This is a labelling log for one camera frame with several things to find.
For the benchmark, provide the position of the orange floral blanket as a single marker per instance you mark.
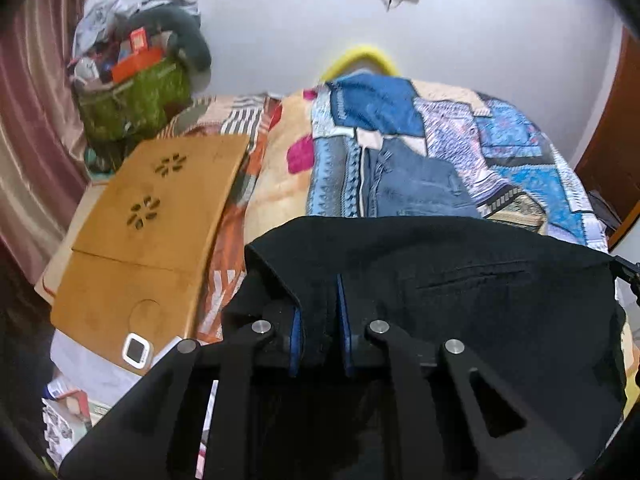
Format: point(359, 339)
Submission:
point(270, 188)

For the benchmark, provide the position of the folded blue jeans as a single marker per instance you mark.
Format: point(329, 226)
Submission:
point(398, 182)

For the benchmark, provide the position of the wooden lap desk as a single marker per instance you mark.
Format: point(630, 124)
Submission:
point(138, 261)

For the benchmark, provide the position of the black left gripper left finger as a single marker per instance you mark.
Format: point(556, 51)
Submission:
point(193, 406)

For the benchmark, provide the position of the orange box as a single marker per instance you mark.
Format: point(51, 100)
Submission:
point(135, 63)

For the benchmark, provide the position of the blue patchwork bedspread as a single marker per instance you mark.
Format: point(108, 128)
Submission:
point(513, 172)

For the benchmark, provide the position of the green storage bag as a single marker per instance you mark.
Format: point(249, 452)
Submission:
point(143, 104)

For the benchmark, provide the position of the brown wooden door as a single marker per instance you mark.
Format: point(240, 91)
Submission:
point(610, 165)

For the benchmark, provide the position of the small white digital clock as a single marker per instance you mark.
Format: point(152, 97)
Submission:
point(137, 351)

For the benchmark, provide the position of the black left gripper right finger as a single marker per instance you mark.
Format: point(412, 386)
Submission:
point(443, 413)

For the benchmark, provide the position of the yellow pillow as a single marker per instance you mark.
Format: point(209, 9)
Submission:
point(361, 56)

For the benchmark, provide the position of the black pants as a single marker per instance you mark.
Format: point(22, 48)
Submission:
point(539, 312)

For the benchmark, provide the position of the maroon striped curtain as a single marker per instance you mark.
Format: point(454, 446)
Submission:
point(42, 173)

